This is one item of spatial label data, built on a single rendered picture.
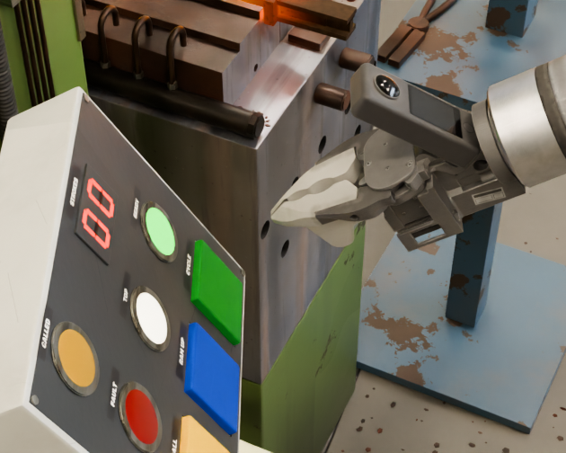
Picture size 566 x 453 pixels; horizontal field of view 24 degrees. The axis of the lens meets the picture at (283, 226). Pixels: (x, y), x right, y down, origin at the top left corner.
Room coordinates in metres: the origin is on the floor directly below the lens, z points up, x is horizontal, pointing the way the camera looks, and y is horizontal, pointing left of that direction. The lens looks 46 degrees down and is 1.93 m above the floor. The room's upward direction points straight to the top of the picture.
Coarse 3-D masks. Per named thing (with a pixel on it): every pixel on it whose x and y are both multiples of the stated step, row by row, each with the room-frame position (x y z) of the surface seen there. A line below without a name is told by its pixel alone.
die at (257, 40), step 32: (96, 0) 1.28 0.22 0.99; (128, 0) 1.28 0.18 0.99; (160, 0) 1.28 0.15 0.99; (192, 0) 1.28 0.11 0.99; (224, 0) 1.26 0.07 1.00; (96, 32) 1.23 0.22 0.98; (128, 32) 1.23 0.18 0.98; (160, 32) 1.23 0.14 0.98; (192, 32) 1.22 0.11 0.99; (224, 32) 1.21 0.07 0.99; (256, 32) 1.23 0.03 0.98; (128, 64) 1.21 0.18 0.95; (160, 64) 1.19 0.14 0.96; (192, 64) 1.17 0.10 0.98; (224, 64) 1.17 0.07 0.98; (224, 96) 1.15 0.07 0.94
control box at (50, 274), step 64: (64, 128) 0.82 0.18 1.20; (0, 192) 0.77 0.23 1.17; (64, 192) 0.74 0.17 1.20; (128, 192) 0.81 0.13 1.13; (0, 256) 0.69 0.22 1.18; (64, 256) 0.68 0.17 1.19; (128, 256) 0.74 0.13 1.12; (192, 256) 0.81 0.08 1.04; (0, 320) 0.62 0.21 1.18; (64, 320) 0.63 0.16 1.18; (128, 320) 0.68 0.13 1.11; (192, 320) 0.74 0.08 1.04; (0, 384) 0.56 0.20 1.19; (64, 384) 0.57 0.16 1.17; (128, 384) 0.62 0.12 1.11; (0, 448) 0.53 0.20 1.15; (64, 448) 0.53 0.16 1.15; (128, 448) 0.57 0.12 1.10
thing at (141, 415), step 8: (136, 392) 0.62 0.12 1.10; (128, 400) 0.60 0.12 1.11; (136, 400) 0.61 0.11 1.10; (144, 400) 0.61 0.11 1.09; (128, 408) 0.60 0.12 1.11; (136, 408) 0.60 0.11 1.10; (144, 408) 0.61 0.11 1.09; (152, 408) 0.61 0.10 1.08; (128, 416) 0.59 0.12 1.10; (136, 416) 0.59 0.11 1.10; (144, 416) 0.60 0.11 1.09; (152, 416) 0.61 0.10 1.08; (136, 424) 0.59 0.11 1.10; (144, 424) 0.59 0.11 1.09; (152, 424) 0.60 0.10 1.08; (136, 432) 0.58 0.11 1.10; (144, 432) 0.59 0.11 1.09; (152, 432) 0.59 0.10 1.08; (144, 440) 0.58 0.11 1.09; (152, 440) 0.59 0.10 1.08
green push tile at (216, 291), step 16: (208, 256) 0.82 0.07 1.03; (208, 272) 0.80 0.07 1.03; (224, 272) 0.82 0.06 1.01; (192, 288) 0.78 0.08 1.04; (208, 288) 0.79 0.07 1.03; (224, 288) 0.81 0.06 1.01; (240, 288) 0.83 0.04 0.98; (208, 304) 0.77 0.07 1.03; (224, 304) 0.79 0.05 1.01; (240, 304) 0.81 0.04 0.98; (224, 320) 0.77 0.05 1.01; (240, 320) 0.79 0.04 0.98; (240, 336) 0.77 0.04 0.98
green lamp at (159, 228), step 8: (152, 208) 0.82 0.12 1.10; (152, 216) 0.81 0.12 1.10; (160, 216) 0.82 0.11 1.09; (152, 224) 0.80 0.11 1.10; (160, 224) 0.81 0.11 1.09; (168, 224) 0.82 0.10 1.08; (152, 232) 0.79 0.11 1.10; (160, 232) 0.80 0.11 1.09; (168, 232) 0.81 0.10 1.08; (152, 240) 0.78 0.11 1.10; (160, 240) 0.79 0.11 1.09; (168, 240) 0.80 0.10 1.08; (160, 248) 0.78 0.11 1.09; (168, 248) 0.79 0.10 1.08
